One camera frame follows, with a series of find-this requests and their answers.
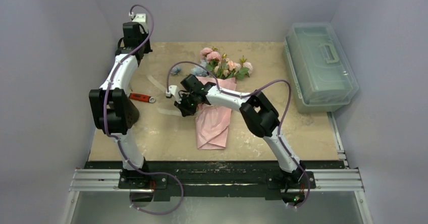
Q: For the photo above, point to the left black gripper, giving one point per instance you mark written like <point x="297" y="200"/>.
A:
<point x="148" y="49"/>

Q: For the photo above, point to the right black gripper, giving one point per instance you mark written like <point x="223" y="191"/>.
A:
<point x="186" y="105"/>

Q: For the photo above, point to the pink flower bouquet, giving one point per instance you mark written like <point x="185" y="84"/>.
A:
<point x="212" y="122"/>

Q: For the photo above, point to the cream printed ribbon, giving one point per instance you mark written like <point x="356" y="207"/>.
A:
<point x="163" y="108"/>

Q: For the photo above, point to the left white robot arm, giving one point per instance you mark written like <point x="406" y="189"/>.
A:
<point x="112" y="109"/>

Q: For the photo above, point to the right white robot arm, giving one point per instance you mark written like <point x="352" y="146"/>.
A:
<point x="260" y="116"/>

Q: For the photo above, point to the loose blue flower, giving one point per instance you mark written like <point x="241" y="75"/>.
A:
<point x="175" y="70"/>

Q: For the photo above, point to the clear plastic storage box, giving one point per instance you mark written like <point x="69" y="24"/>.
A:
<point x="319" y="71"/>

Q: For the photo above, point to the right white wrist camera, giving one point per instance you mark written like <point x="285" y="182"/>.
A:
<point x="173" y="91"/>

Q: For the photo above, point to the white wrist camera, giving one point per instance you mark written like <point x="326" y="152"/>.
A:
<point x="138" y="18"/>
<point x="173" y="91"/>

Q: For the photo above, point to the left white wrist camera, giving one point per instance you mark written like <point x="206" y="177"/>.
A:
<point x="138" y="18"/>

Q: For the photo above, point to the red handled wrench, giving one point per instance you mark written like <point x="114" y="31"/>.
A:
<point x="142" y="97"/>

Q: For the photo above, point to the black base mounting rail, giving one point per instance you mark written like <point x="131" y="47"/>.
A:
<point x="261" y="179"/>

